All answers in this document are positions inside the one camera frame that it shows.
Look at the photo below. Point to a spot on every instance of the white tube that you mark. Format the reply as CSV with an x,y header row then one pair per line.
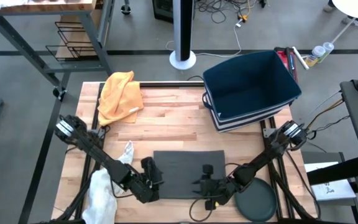
x,y
300,58

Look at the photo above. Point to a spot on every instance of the grey kitchen towel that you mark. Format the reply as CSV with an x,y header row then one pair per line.
x,y
182,171

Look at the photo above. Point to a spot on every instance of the person's grey shoe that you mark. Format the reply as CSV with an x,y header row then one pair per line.
x,y
329,6

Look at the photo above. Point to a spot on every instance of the silver black tower fan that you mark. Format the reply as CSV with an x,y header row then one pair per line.
x,y
182,31

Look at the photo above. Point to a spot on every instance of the orange towel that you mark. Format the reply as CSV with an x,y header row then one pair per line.
x,y
120,96

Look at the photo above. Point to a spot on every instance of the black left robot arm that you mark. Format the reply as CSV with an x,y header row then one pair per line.
x,y
104,158

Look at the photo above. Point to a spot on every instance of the black diagonal bar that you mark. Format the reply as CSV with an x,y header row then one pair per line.
x,y
337,171

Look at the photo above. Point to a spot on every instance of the black aluminium crossbar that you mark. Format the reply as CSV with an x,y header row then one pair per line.
x,y
166,84

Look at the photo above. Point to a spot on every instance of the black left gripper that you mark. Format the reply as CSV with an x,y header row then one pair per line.
x,y
151,186

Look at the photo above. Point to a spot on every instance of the dark green round plate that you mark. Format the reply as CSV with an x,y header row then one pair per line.
x,y
256,202

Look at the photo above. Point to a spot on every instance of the navy white striped fabric bin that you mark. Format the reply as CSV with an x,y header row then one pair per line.
x,y
250,84

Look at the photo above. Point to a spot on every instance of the red black tool case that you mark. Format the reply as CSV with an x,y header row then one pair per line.
x,y
286,57

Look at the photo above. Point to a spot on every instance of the yellow label bottle white cap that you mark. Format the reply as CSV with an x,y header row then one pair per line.
x,y
315,56

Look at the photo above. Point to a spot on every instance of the white towel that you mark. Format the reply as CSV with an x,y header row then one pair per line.
x,y
101,199

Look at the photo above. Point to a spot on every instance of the black caster wheel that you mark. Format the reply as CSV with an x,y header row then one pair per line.
x,y
60,93
125,9

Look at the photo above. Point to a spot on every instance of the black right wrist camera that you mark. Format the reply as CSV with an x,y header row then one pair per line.
x,y
210,204

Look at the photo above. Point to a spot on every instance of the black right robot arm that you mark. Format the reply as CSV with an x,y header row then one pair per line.
x,y
266,158

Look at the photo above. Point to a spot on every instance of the green bottle white cap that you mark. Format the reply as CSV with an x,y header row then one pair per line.
x,y
328,48

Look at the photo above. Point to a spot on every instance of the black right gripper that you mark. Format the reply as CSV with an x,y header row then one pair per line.
x,y
216,188

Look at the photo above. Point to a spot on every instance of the white paper box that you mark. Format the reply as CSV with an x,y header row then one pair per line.
x,y
334,193

